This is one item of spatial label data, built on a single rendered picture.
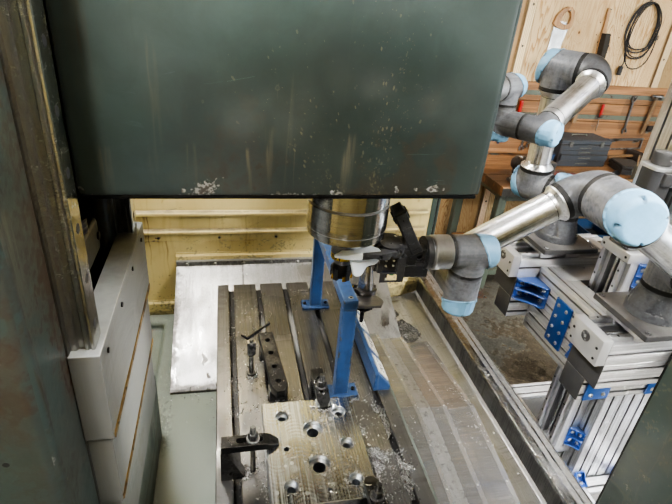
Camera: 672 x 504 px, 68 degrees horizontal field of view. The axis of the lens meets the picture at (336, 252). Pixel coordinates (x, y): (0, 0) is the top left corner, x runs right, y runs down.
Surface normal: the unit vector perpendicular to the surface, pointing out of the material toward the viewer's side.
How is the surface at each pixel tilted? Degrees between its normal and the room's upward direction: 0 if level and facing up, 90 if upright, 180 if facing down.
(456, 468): 8
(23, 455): 90
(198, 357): 24
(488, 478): 8
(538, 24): 90
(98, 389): 90
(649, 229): 86
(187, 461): 0
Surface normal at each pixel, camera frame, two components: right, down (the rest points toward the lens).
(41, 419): 0.83, 0.33
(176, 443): 0.08, -0.88
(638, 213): 0.10, 0.43
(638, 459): -0.98, 0.02
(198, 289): 0.16, -0.60
